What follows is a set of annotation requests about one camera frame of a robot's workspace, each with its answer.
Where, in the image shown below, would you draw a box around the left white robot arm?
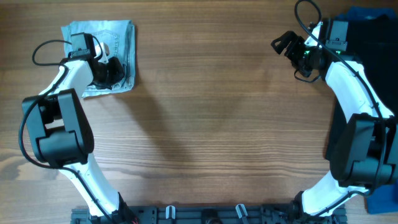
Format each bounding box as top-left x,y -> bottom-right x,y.
19,32 -> 124,223

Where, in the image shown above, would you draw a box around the blue folded garment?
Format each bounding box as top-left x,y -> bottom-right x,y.
332,7 -> 397,214

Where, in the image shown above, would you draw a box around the light blue denim shorts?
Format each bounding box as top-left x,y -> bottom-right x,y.
61,20 -> 136,98

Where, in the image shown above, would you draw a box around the black folded garment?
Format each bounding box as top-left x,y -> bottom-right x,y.
319,14 -> 397,160

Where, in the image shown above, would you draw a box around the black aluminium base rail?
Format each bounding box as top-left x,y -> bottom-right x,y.
70,202 -> 347,224

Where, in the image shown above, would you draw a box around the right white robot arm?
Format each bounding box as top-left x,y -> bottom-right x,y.
271,16 -> 397,221

